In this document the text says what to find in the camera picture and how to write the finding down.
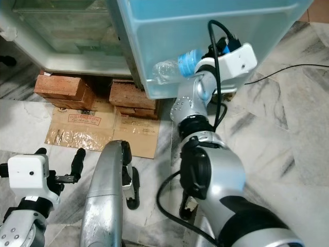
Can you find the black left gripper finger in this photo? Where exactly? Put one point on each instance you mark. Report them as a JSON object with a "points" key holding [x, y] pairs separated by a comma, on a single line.
{"points": [[78, 162], [40, 152]]}

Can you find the clear blue capped water bottle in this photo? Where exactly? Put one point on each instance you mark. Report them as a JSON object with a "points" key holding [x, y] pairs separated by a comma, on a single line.
{"points": [[167, 69]]}

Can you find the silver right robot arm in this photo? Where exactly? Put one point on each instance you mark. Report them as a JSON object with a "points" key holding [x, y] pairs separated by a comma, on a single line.
{"points": [[226, 175]]}

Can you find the clear fridge drawer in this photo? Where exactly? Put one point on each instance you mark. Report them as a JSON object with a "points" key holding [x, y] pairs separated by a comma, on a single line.
{"points": [[72, 31]]}

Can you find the brown cardboard with red print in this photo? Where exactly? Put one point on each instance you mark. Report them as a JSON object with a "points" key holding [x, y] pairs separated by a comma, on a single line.
{"points": [[79, 126]]}

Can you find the silver left robot leg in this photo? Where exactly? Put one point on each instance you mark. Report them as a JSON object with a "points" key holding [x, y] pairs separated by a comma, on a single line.
{"points": [[108, 206]]}

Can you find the brown cardboard sheet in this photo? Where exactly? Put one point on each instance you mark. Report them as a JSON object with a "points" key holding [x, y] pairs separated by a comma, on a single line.
{"points": [[139, 136]]}

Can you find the red brick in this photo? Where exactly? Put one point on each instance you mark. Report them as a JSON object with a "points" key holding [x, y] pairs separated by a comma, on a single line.
{"points": [[133, 98], [64, 90]]}

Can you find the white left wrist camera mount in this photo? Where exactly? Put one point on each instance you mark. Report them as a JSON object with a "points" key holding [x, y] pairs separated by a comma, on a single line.
{"points": [[28, 172]]}

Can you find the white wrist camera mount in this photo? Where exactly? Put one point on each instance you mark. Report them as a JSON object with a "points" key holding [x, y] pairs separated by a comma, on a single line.
{"points": [[239, 59], [28, 172]]}

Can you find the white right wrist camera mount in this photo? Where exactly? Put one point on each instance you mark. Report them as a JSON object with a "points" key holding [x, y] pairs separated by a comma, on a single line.
{"points": [[239, 59]]}

